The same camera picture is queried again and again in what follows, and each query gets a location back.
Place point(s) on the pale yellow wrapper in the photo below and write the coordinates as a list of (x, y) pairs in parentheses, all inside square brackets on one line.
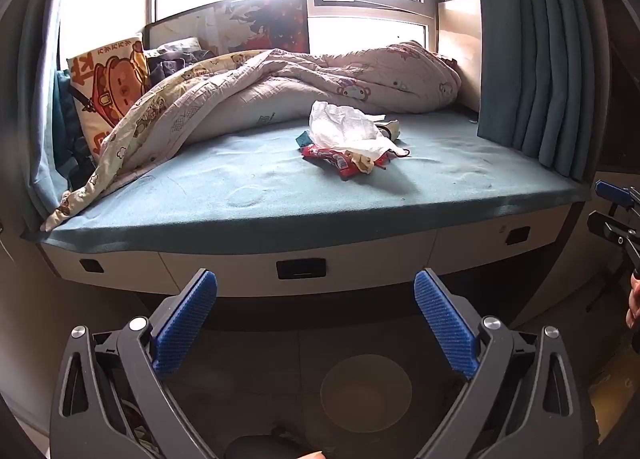
[(362, 163)]

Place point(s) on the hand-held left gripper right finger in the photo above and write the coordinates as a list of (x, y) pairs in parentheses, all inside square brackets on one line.
[(445, 324)]

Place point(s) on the teal wrapper scrap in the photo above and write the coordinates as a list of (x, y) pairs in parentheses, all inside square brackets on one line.
[(303, 139)]

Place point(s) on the blue pleated curtain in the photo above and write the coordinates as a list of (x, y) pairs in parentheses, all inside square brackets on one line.
[(540, 64)]

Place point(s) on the clear glass bowl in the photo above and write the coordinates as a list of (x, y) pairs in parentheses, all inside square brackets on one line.
[(365, 394)]

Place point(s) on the red snack wrapper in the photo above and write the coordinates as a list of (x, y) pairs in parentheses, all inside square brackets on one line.
[(327, 155)]

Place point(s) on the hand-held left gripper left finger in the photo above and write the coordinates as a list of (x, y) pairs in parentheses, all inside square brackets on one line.
[(185, 324)]

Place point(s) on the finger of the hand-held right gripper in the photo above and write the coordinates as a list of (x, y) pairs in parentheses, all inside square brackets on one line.
[(611, 230), (614, 194)]

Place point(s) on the white plastic bag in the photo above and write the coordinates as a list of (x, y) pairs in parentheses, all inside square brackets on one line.
[(340, 126)]

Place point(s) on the cartoon printed quilt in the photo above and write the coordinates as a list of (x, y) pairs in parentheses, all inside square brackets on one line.
[(240, 89)]

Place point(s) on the cartoon bear printed pillow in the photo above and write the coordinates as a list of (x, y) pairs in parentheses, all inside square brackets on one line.
[(107, 89)]

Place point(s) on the white bed drawer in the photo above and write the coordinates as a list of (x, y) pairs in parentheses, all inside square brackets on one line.
[(125, 269), (225, 264), (475, 249)]

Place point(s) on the dark clothes pile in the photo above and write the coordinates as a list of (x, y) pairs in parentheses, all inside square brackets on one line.
[(170, 64)]

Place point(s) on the person's right hand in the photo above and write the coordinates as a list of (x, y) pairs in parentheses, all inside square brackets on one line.
[(634, 304)]

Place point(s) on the blue cloth bag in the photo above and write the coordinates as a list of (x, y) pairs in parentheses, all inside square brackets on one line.
[(67, 114)]

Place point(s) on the printed picture board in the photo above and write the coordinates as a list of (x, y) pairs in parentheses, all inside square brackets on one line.
[(250, 24)]

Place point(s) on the blue bed mattress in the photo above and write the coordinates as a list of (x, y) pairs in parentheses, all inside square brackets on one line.
[(300, 199)]

